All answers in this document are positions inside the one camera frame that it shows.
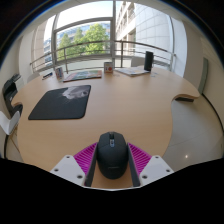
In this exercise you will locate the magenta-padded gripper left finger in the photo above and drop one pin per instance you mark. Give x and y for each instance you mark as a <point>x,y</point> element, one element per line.
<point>68,168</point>

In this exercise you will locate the grey metal balcony railing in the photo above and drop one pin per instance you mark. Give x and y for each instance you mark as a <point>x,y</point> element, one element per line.
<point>86,43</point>

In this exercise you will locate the dark stapler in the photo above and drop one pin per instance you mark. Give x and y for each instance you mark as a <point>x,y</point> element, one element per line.
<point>47,75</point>

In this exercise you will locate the white printed mug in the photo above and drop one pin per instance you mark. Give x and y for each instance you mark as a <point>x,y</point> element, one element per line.
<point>59,73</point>
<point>108,67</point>

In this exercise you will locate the white and blue booklet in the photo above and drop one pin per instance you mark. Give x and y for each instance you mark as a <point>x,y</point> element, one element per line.
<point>131,71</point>

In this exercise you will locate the white chair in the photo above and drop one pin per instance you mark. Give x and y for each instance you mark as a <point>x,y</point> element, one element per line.
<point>7,124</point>
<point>32,77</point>

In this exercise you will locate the red and blue magazine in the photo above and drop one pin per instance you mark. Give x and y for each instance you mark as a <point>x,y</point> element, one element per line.
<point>83,75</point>

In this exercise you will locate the black printed mouse pad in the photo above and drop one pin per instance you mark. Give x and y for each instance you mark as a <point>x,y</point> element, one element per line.
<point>56,105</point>

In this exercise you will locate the black computer mouse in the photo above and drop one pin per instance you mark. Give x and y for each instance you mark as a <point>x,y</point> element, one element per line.
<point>112,156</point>

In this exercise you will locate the black upright speaker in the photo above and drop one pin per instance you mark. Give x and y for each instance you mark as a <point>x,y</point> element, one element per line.
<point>148,61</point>

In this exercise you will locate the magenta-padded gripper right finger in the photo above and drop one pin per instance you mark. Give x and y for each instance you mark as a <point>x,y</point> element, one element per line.
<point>155,168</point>

